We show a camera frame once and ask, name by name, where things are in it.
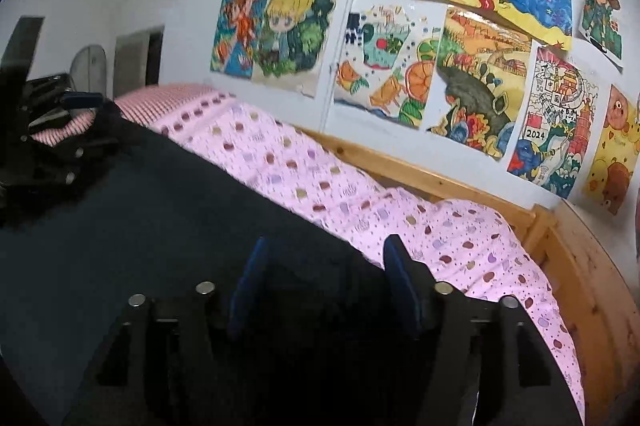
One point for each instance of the turtle and oranges drawing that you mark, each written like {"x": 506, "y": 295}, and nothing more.
{"x": 387, "y": 61}

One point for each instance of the buildings and animals drawing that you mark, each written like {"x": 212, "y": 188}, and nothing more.
{"x": 552, "y": 121}

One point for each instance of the girl on blue drawing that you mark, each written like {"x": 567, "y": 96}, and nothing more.
{"x": 237, "y": 31}

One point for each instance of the wooden bed frame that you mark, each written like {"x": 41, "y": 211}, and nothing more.
{"x": 590, "y": 266}

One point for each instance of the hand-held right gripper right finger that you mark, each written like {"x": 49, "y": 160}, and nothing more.
{"x": 402, "y": 288}

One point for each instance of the grey standing fan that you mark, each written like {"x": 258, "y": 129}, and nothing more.
{"x": 90, "y": 66}

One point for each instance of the blond boy drawing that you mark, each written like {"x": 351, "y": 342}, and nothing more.
{"x": 292, "y": 36}

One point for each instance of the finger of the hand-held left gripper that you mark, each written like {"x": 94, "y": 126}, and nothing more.
{"x": 82, "y": 99}
{"x": 60, "y": 163}

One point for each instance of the red haired character drawing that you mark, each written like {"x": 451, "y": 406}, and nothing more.
{"x": 597, "y": 6}

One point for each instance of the autumn landscape drawing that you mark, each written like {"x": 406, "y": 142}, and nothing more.
{"x": 475, "y": 81}

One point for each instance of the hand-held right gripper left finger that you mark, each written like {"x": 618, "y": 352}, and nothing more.
{"x": 246, "y": 288}

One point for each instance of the black padded jacket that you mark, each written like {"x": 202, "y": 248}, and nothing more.
{"x": 165, "y": 226}

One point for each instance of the pink fruit print quilt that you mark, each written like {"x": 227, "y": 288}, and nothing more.
{"x": 350, "y": 191}

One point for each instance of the yellow chick drawing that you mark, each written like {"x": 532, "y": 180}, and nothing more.
{"x": 615, "y": 156}

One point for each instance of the grey metal door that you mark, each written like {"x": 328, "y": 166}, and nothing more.
{"x": 135, "y": 61}

